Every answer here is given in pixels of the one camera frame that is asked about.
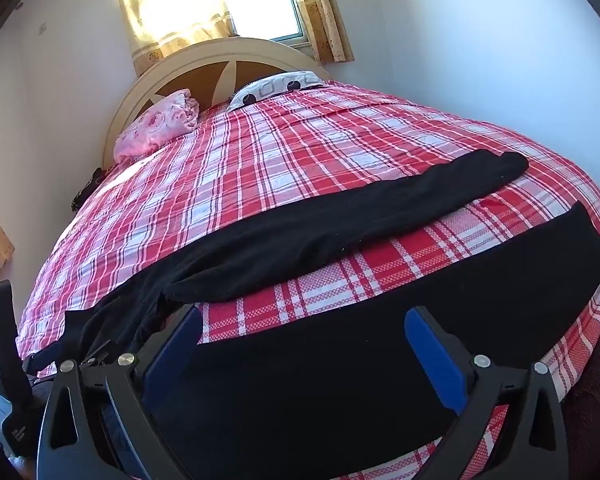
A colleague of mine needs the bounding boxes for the black pants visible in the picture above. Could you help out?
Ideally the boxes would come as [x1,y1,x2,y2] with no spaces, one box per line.
[62,151,600,480]

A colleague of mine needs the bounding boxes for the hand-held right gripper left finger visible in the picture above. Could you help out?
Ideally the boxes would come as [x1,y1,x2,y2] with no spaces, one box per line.
[36,305,204,480]

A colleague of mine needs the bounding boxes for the pink floral pillow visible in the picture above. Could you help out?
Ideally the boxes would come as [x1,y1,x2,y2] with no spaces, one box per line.
[113,88,201,162]

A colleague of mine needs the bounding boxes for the window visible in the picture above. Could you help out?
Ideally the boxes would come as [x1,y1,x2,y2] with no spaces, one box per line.
[219,0,312,47]

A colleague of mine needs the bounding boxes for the white patterned pillow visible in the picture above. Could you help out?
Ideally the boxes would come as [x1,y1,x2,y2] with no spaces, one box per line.
[226,70,326,112]

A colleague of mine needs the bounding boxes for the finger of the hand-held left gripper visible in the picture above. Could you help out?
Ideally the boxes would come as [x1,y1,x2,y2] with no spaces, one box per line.
[23,346,69,378]

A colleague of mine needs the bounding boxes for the cream wooden headboard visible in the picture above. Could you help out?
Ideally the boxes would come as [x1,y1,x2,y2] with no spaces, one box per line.
[102,36,333,167]

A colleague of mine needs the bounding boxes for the red plaid bed sheet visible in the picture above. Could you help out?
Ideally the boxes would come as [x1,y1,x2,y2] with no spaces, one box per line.
[17,80,600,480]

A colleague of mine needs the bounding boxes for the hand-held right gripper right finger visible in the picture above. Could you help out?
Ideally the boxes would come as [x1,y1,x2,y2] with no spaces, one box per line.
[404,305,570,480]

